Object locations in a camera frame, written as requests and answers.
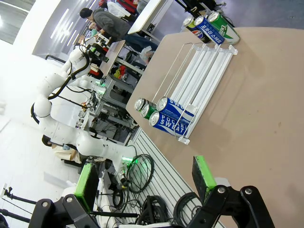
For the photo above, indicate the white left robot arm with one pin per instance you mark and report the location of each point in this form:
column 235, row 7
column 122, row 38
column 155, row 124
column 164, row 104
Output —
column 47, row 111

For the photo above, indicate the blue Pocari Sweat can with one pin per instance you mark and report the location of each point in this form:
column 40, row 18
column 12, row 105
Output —
column 168, row 124
column 175, row 108
column 211, row 32

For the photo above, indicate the white plastic bag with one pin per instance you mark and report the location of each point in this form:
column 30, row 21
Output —
column 146, row 54

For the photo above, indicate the clear acrylic can dispenser rack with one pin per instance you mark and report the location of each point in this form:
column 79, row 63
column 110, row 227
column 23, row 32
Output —
column 209, row 71

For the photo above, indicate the black Pepsi can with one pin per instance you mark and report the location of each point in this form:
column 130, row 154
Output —
column 197, row 33

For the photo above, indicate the white table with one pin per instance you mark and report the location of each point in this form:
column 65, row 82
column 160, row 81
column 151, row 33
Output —
column 152, row 14

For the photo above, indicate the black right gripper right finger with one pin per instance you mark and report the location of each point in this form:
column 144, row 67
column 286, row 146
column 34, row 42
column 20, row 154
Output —
column 225, row 209

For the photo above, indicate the thin black tripod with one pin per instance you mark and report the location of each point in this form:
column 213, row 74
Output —
column 16, row 197

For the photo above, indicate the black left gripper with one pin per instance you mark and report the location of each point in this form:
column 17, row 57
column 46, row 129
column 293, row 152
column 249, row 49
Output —
column 97, row 54

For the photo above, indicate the green Chilsung cider can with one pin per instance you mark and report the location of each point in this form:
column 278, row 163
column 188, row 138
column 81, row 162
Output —
column 225, row 29
column 146, row 111

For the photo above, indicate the light wooden desk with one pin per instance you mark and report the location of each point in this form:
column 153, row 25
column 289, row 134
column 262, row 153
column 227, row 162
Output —
column 115, row 57

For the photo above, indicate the person in grey hoodie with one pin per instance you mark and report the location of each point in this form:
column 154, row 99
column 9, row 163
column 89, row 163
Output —
column 107, row 23

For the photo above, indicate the aluminium frame equipment rack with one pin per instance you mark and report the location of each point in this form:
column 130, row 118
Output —
column 107, row 114

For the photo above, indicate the Pepsi can lime green band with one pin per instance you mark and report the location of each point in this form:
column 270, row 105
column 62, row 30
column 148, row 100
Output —
column 139, row 104

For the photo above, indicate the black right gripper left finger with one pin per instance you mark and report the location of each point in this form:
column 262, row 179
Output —
column 83, row 190

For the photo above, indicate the seated person beige clothes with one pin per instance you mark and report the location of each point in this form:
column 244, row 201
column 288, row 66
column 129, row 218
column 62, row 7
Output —
column 64, row 154

